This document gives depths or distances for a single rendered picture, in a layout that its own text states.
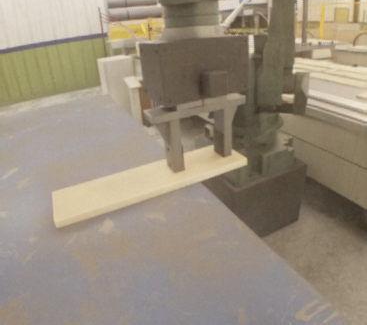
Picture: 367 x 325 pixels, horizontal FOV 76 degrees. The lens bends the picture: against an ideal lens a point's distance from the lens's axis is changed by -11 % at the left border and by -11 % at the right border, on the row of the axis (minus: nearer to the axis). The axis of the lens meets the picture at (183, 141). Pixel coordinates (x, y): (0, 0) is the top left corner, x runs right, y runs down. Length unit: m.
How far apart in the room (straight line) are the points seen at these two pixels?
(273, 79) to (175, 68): 0.95
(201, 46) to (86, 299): 0.50
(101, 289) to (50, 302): 0.08
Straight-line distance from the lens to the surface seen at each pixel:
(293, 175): 1.84
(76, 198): 0.65
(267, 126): 1.68
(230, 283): 0.44
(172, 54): 0.53
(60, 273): 0.52
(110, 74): 3.94
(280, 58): 1.44
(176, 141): 0.63
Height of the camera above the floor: 1.40
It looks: 24 degrees down
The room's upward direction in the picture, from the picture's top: 5 degrees counter-clockwise
